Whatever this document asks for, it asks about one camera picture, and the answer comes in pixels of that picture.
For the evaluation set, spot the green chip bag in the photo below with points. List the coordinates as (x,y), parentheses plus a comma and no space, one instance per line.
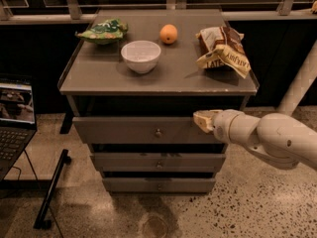
(107,32)

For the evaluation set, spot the grey drawer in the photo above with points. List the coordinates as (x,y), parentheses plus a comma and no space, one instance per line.
(173,185)
(141,130)
(158,162)

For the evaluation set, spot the grey drawer cabinet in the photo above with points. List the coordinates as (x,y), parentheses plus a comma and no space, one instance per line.
(97,83)

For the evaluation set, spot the grey top drawer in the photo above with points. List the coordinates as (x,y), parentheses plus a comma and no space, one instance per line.
(141,130)

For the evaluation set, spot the white ceramic bowl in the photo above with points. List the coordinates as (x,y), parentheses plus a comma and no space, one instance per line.
(141,56)

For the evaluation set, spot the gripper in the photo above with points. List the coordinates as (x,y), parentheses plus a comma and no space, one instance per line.
(223,127)

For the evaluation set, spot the black laptop stand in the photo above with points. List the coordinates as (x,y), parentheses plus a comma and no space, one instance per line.
(47,186)

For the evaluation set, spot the grey middle drawer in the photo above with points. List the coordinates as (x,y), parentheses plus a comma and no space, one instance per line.
(158,162)

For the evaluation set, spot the black laptop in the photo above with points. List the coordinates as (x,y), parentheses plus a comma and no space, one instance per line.
(18,122)

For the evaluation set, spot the metal railing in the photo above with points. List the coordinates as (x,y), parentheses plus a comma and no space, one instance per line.
(60,11)

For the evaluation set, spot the grey bottom drawer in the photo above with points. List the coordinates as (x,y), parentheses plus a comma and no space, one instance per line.
(173,185)

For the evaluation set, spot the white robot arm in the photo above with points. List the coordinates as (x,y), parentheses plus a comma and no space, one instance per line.
(277,138)

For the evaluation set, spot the orange fruit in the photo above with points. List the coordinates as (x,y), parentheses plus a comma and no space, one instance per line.
(168,34)

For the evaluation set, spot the brown and yellow snack bag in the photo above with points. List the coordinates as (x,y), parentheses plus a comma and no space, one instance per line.
(222,46)

